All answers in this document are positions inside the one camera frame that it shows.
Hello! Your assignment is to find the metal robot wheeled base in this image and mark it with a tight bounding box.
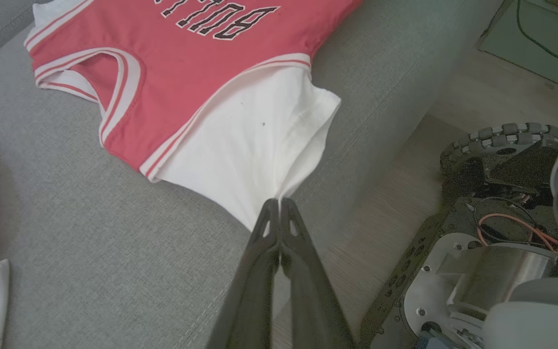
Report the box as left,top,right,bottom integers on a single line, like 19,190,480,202
359,121,558,349

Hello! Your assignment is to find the white robot waist column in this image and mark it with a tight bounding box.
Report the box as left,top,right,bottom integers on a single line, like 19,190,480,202
481,124,558,349

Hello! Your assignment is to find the grey sofa seat cushion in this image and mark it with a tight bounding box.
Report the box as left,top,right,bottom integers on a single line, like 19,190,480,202
0,0,502,349

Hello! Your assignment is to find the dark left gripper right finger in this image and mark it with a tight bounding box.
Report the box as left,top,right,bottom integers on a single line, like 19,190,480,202
279,198,357,349

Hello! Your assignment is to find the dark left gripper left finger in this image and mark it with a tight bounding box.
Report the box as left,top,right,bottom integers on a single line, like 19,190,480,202
206,198,280,349

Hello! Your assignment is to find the red and white jersey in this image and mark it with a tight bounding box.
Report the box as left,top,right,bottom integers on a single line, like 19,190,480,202
24,0,364,233

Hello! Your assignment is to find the pale green floor mat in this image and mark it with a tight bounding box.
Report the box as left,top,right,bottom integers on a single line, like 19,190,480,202
478,0,558,97

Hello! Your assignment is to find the grey roller omni wheel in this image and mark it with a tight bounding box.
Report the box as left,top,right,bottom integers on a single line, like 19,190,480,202
440,122,558,180

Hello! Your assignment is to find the pink wire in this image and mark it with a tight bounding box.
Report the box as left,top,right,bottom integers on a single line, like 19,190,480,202
475,212,558,253

